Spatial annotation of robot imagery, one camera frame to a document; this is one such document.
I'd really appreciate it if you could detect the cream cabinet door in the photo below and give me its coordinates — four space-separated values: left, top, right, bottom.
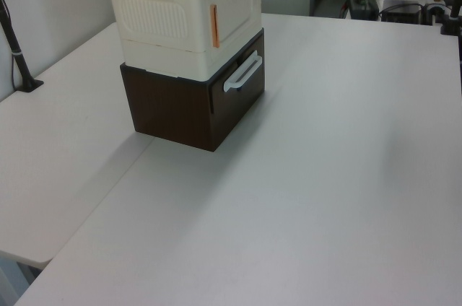
206 0 263 49

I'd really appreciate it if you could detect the cream plastic cabinet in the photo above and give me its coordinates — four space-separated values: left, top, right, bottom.
104 0 263 82

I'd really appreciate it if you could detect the black controller box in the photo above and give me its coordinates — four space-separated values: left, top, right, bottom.
381 0 422 24

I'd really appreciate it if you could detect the emergency stop button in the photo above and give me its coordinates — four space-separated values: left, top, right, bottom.
423 0 448 26

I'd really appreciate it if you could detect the dark brown drawer front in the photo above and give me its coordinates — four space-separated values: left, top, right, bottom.
208 27 266 116

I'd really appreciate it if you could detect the dark brown drawer box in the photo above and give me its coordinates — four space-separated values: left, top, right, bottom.
119 26 266 154

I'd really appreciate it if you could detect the black power box green switch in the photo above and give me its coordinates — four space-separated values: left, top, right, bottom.
347 0 380 20

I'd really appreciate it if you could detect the white drawer handle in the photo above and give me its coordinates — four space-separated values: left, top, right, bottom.
222 50 263 92

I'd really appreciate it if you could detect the black camera stand pole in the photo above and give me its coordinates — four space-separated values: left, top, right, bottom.
0 0 45 94

